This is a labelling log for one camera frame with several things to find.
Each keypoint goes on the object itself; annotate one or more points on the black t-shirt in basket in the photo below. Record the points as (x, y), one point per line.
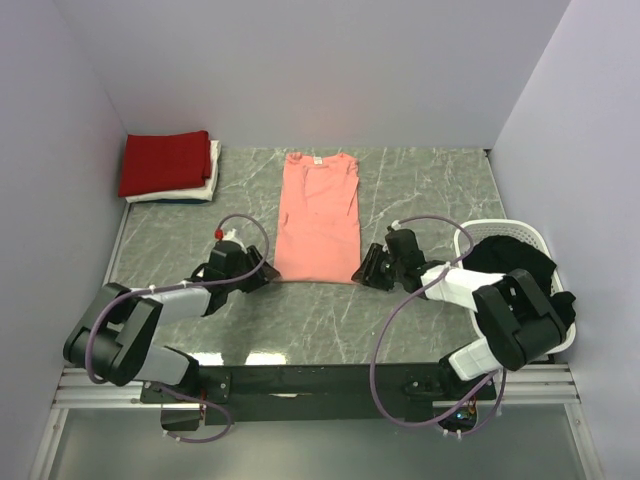
(501, 254)

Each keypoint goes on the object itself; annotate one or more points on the aluminium frame rail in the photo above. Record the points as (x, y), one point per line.
(75, 391)

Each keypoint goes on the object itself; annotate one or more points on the pink t-shirt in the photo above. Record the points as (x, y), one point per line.
(318, 231)

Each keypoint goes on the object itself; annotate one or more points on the folded red t-shirt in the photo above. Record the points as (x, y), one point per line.
(161, 163)

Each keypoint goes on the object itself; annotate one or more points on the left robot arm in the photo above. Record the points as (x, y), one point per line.
(113, 338)

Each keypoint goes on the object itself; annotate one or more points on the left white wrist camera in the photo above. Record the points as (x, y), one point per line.
(230, 235)

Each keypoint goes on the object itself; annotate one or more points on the black base beam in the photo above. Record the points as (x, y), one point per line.
(328, 392)

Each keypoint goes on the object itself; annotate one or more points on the folded blue t-shirt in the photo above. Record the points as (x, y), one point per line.
(182, 201)

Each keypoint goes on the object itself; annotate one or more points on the folded white t-shirt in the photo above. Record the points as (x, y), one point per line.
(206, 192)

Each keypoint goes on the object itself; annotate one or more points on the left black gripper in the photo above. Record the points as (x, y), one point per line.
(264, 275)

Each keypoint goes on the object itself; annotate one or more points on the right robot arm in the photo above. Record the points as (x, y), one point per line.
(507, 282)

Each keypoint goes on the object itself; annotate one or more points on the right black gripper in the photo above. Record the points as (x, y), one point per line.
(368, 271)

